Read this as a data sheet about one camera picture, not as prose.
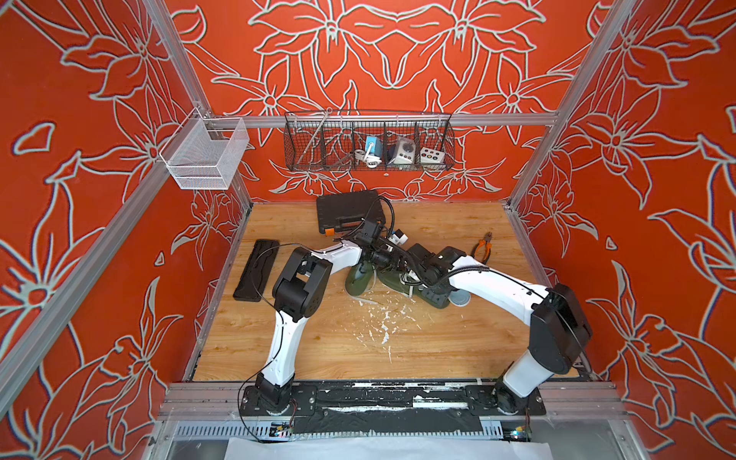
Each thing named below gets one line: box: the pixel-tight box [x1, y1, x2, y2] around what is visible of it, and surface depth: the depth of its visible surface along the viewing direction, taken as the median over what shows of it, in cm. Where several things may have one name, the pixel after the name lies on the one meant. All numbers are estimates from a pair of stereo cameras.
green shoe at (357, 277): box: [345, 260, 376, 297], surface depth 94 cm
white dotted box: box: [419, 146, 445, 164], surface depth 96 cm
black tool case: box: [316, 189, 386, 236], surface depth 112 cm
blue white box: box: [365, 136, 384, 159], surface depth 85 cm
